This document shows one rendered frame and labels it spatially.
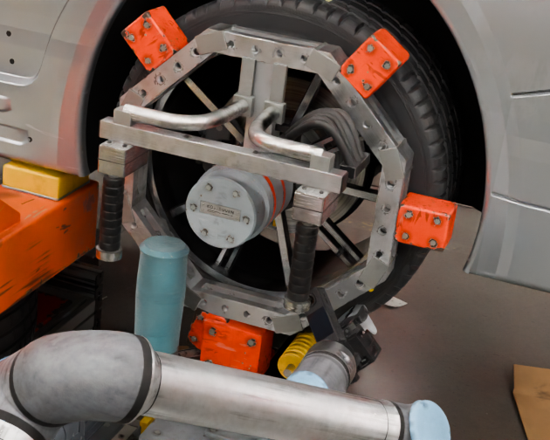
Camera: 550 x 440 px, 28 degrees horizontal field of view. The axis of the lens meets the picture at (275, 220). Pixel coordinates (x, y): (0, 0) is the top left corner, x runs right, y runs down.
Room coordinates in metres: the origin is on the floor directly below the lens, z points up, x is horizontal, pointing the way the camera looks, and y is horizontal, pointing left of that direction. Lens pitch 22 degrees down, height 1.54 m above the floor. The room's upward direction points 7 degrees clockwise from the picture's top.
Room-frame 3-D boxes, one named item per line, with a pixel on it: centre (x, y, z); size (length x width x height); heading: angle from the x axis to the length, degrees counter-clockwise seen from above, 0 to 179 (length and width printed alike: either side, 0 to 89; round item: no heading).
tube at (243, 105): (1.78, 0.17, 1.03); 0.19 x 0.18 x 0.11; 163
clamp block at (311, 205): (1.62, -0.06, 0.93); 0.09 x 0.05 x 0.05; 163
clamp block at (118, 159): (1.72, 0.26, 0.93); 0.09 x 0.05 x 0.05; 163
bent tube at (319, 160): (1.72, -0.02, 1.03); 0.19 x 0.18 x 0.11; 163
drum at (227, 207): (1.80, 0.06, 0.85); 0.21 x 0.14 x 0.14; 163
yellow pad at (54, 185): (2.15, 0.49, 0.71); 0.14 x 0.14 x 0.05; 73
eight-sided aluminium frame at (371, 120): (1.87, 0.04, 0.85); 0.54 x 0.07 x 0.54; 73
